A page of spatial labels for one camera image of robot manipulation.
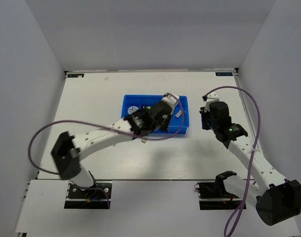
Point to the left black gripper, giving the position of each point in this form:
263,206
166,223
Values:
165,127

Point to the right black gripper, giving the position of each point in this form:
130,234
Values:
204,114

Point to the grey eraser block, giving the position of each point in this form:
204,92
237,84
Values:
178,114

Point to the blue round tape container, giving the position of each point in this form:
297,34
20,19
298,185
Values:
132,109

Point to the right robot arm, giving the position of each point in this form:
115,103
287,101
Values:
275,198

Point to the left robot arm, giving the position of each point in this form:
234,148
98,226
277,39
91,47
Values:
70,150

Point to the blue divided plastic bin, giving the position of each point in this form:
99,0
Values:
150,100

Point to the beige eraser block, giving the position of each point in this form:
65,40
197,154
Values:
144,140

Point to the right corner label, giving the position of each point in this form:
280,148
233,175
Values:
224,74

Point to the corner label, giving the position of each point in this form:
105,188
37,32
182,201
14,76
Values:
224,74
75,75

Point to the left corner label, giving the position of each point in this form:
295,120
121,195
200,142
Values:
75,75

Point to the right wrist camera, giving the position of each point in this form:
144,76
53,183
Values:
211,97

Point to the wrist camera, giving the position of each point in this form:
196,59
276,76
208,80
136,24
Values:
211,97
171,100

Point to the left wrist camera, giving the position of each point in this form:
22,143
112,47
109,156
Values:
171,100

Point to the metal table edge rail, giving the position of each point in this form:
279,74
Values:
248,111

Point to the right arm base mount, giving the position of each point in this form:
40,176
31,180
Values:
210,199

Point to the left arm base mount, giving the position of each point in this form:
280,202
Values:
89,199

